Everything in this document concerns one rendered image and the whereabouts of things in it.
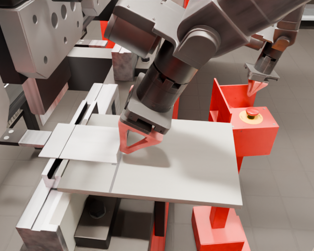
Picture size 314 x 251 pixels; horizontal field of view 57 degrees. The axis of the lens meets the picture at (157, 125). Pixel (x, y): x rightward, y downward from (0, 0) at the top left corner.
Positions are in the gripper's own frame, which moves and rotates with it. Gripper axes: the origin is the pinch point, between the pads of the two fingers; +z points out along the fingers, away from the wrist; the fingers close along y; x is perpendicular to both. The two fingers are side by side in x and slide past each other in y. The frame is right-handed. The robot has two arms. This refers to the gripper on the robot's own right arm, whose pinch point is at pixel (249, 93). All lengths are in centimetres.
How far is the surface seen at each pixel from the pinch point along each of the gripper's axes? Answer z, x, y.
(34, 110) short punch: -17, 47, 57
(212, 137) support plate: -13, 43, 29
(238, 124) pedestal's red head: 3.8, 13.5, 6.6
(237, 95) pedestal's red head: 4.0, -4.2, 1.0
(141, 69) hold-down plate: -0.5, -0.9, 37.1
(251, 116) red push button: 1.6, 11.1, 2.5
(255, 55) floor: 57, -191, -104
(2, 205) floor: 107, -20, 89
